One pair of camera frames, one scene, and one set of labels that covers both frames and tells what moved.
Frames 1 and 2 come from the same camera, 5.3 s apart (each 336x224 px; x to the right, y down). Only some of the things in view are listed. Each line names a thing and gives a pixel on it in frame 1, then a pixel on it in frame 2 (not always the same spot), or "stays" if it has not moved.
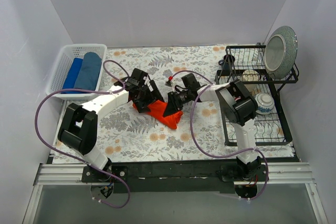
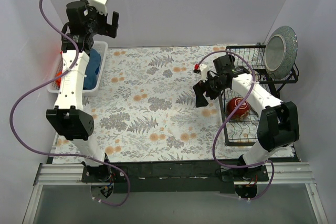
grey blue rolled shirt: [89, 72] stays
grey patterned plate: [281, 52] stays
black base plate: [185, 177] stays
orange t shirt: [157, 109] to [58, 80]
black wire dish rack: [245, 63] stays
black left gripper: [146, 102] to [109, 30]
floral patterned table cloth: [166, 108] stays
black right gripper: [171, 102] to [206, 87]
